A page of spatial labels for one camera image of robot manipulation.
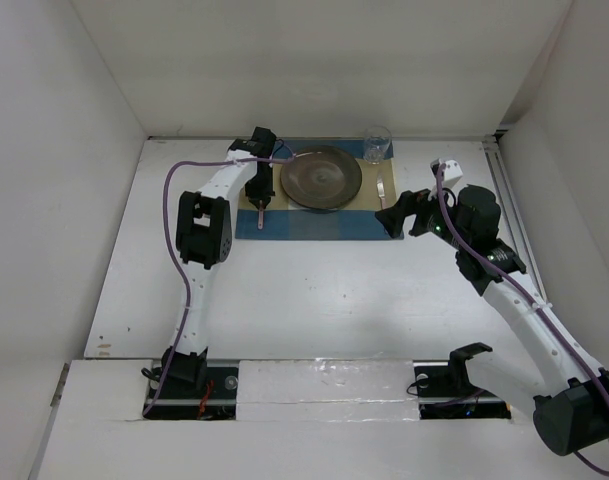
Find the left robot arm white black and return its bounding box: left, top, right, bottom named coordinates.
left=158, top=127, right=277, bottom=397

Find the pink handled knife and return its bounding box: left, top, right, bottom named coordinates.
left=376, top=173, right=388, bottom=210

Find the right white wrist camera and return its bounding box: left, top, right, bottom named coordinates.
left=430, top=158, right=463, bottom=189

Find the blue beige cloth placemat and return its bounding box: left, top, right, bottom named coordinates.
left=235, top=138, right=397, bottom=241

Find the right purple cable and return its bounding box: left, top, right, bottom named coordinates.
left=433, top=163, right=609, bottom=475

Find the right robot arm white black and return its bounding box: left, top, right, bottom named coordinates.
left=375, top=186, right=609, bottom=456

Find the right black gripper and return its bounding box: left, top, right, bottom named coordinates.
left=374, top=180, right=471, bottom=251

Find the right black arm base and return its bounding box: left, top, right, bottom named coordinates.
left=406, top=342, right=512, bottom=420

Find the dark olive round plate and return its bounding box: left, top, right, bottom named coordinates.
left=280, top=146, right=363, bottom=210

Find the pink handled fork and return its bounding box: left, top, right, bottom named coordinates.
left=257, top=201, right=265, bottom=231

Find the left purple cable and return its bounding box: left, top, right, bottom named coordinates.
left=142, top=139, right=298, bottom=417

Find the clear plastic cup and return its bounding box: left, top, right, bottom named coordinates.
left=363, top=125, right=391, bottom=164

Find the purple cable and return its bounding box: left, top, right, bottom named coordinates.
left=142, top=139, right=298, bottom=417
left=433, top=163, right=609, bottom=475

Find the aluminium rail right side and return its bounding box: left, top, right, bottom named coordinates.
left=482, top=127, right=548, bottom=300

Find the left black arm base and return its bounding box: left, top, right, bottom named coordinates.
left=143, top=360, right=240, bottom=421

